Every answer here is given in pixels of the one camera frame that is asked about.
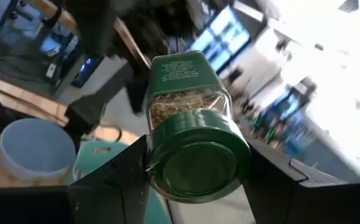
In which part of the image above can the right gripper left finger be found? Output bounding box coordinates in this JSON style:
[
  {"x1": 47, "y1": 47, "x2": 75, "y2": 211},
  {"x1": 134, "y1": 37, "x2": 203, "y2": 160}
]
[{"x1": 69, "y1": 134, "x2": 152, "y2": 224}]

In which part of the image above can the brown cable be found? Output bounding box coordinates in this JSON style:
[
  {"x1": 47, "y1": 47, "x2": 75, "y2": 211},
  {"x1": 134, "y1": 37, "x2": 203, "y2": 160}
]
[{"x1": 94, "y1": 123, "x2": 123, "y2": 142}]

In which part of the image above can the blue bowl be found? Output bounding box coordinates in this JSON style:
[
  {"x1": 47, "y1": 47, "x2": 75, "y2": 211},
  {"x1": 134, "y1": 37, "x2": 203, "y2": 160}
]
[{"x1": 0, "y1": 118, "x2": 76, "y2": 184}]

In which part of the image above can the lit computer monitor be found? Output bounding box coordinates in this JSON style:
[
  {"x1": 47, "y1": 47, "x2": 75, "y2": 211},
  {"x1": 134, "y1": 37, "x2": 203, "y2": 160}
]
[{"x1": 188, "y1": 6, "x2": 252, "y2": 74}]

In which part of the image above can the large green spice jar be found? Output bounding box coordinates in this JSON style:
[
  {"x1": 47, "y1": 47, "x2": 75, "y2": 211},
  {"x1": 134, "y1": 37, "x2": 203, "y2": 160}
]
[{"x1": 145, "y1": 50, "x2": 252, "y2": 205}]

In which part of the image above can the green plastic bin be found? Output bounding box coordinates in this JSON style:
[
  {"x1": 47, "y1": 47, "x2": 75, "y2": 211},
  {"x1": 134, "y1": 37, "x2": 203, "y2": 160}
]
[{"x1": 73, "y1": 140, "x2": 171, "y2": 224}]

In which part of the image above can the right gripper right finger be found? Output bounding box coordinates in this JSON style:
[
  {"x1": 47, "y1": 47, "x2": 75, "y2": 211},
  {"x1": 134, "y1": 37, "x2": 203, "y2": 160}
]
[{"x1": 241, "y1": 136, "x2": 348, "y2": 224}]

